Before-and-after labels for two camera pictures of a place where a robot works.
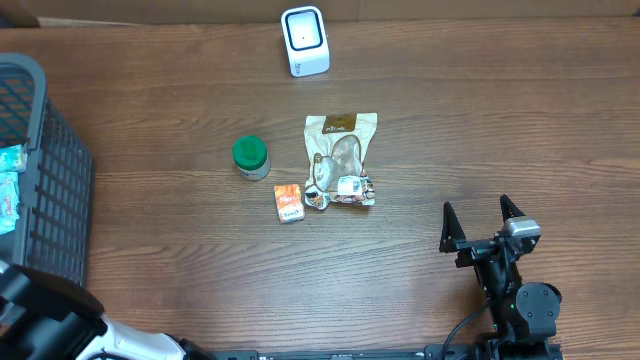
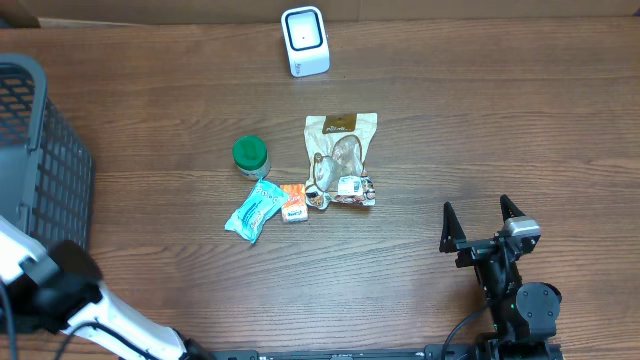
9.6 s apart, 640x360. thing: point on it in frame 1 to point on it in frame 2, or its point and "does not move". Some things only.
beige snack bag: [337, 147] does not move
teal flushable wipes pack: [9, 201] to [249, 218]
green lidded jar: [251, 158] does not move
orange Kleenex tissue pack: [289, 203] does not move
